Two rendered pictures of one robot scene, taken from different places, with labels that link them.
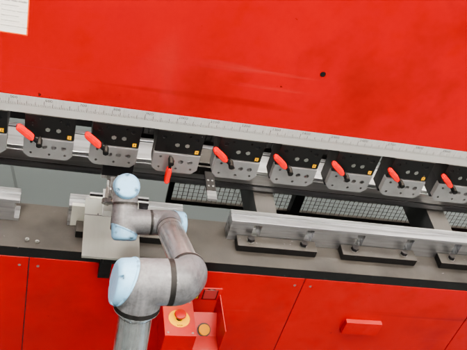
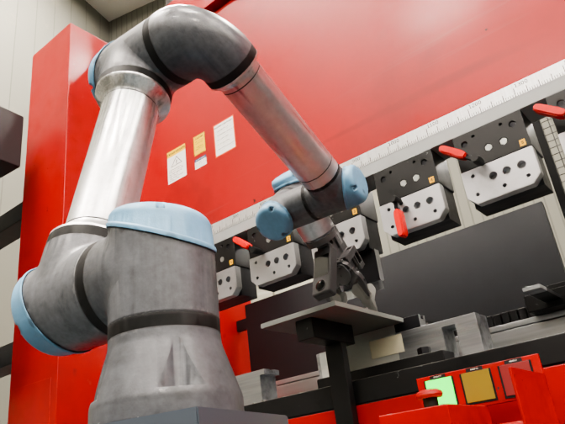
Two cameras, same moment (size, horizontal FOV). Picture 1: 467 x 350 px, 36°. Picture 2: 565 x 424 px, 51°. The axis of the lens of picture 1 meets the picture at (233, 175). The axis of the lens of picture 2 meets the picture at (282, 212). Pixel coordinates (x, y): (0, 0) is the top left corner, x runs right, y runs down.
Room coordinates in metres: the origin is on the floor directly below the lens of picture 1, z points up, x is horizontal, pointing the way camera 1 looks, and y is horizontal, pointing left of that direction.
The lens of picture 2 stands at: (0.87, -0.60, 0.71)
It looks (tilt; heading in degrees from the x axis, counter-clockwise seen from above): 24 degrees up; 53
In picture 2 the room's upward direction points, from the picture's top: 7 degrees counter-clockwise
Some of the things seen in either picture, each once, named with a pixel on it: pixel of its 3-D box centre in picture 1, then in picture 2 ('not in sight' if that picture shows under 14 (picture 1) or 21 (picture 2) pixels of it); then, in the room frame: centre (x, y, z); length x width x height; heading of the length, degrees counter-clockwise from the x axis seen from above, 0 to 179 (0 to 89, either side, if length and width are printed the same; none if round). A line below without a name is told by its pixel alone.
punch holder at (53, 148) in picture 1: (50, 130); (280, 252); (1.74, 0.58, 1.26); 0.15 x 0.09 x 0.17; 107
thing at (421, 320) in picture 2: (119, 201); (382, 332); (1.82, 0.35, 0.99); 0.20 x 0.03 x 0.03; 107
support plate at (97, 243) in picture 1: (111, 228); (335, 323); (1.67, 0.33, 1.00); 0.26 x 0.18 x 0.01; 17
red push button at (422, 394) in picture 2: (179, 316); (430, 402); (1.57, 0.03, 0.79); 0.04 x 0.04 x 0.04
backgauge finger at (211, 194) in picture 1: (209, 173); (549, 293); (2.07, 0.08, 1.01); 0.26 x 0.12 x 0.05; 17
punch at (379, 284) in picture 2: (117, 168); (361, 275); (1.81, 0.37, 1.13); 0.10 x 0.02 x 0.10; 107
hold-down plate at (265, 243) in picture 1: (276, 246); not in sight; (1.93, -0.22, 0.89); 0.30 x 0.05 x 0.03; 107
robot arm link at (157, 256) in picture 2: not in sight; (157, 267); (1.13, -0.02, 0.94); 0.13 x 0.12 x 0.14; 111
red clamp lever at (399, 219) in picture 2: (168, 169); (400, 217); (1.79, 0.20, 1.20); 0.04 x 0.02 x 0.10; 17
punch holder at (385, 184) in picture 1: (403, 171); not in sight; (2.10, -0.56, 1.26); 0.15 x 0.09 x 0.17; 107
